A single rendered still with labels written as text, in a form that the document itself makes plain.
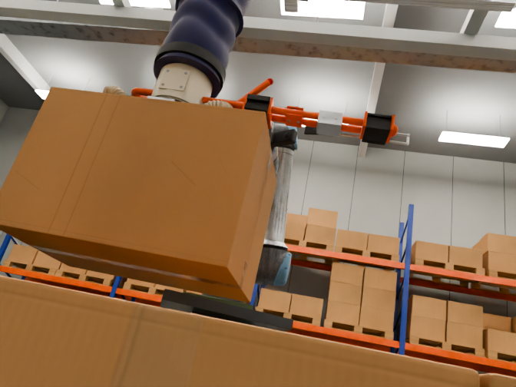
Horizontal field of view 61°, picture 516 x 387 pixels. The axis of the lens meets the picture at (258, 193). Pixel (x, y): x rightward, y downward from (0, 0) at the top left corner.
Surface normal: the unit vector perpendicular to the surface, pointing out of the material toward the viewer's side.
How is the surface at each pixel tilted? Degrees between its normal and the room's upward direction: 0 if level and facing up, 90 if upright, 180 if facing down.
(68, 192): 90
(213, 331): 90
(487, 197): 90
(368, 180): 90
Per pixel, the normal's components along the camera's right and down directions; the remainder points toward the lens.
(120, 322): -0.09, -0.41
